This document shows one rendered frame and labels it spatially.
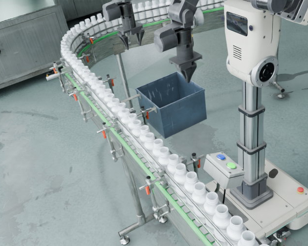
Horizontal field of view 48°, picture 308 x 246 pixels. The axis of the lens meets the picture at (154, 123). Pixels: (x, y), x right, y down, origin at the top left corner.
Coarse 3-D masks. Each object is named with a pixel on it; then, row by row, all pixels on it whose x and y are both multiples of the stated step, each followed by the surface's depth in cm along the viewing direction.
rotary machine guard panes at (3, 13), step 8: (0, 0) 395; (8, 0) 399; (16, 0) 403; (24, 0) 407; (32, 0) 411; (40, 0) 415; (48, 0) 420; (0, 8) 399; (8, 8) 403; (16, 8) 407; (24, 8) 411; (32, 8) 415; (40, 8) 419; (0, 16) 402; (8, 16) 406
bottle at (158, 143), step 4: (156, 140) 140; (160, 140) 140; (156, 144) 137; (160, 144) 138; (156, 148) 139; (156, 152) 139; (156, 156) 140; (156, 160) 141; (156, 164) 143; (156, 168) 145
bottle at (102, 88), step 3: (99, 87) 184; (102, 87) 185; (105, 87) 183; (99, 90) 184; (102, 90) 182; (99, 93) 185; (102, 93) 183; (99, 96) 184; (102, 96) 183; (102, 99) 184; (102, 105) 187; (105, 108) 188
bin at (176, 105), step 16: (160, 80) 226; (176, 80) 232; (144, 96) 210; (160, 96) 232; (176, 96) 239; (192, 96) 204; (160, 112) 198; (176, 112) 204; (192, 112) 210; (160, 128) 209; (176, 128) 210
